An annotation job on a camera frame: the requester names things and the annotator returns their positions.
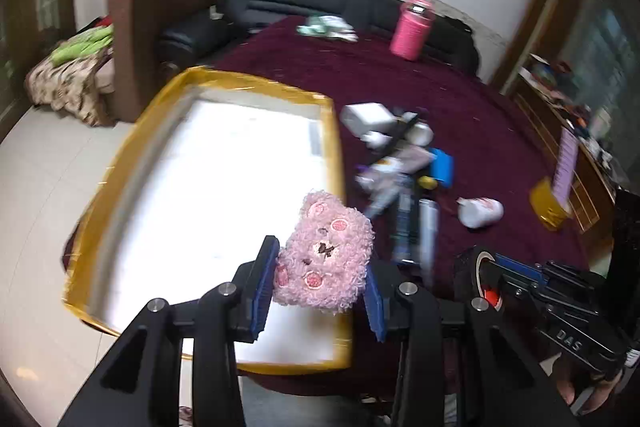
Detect white work gloves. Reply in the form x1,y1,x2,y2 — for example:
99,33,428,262
310,14,360,42

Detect black leather sofa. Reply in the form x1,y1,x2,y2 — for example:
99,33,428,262
160,0,481,80

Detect white card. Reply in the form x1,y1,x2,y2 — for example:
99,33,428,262
355,159,401,188

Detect white tray with yellow tape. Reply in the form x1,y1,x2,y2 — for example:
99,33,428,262
61,66,355,375

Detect pink plush toy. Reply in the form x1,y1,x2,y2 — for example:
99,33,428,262
272,190,376,315

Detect white paper packet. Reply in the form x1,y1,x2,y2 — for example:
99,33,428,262
372,146,432,174

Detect yellow tape roll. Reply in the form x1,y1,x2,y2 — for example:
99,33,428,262
530,177,574,232

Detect white plastic bottle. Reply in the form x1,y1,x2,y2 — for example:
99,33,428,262
456,197,505,229

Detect wooden glass-door cabinet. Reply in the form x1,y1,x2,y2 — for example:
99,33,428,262
0,0,81,142

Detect black tape roll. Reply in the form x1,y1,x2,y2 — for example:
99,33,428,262
452,245,507,314

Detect maroon velvet tablecloth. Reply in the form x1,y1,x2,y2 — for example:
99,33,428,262
62,16,591,408

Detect bright green cloth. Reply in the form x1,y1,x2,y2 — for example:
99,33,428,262
52,27,115,64

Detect brown armchair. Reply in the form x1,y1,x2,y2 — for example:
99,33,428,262
106,0,226,124

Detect silver cylindrical tube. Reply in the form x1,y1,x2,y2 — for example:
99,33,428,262
417,198,442,283

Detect person's right hand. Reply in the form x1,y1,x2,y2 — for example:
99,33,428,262
555,354,626,417

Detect wooden shelf unit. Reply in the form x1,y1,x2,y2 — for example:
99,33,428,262
492,0,640,253

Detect pink water bottle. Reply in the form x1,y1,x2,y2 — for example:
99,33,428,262
390,0,435,62

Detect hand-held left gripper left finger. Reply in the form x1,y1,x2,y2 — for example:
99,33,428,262
57,234,281,427

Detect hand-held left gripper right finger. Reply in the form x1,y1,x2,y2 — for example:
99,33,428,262
364,257,576,427

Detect clear ballpoint pen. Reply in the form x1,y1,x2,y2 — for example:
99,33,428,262
362,184,406,219

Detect patterned brown blanket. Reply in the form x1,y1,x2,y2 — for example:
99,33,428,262
25,49,118,128

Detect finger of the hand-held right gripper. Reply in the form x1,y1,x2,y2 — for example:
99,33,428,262
500,278,545,324
492,255,550,282

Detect printed paper sheet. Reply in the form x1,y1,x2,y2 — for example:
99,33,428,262
550,127,581,202

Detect white charger adapter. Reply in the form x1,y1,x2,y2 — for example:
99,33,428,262
340,103,393,138

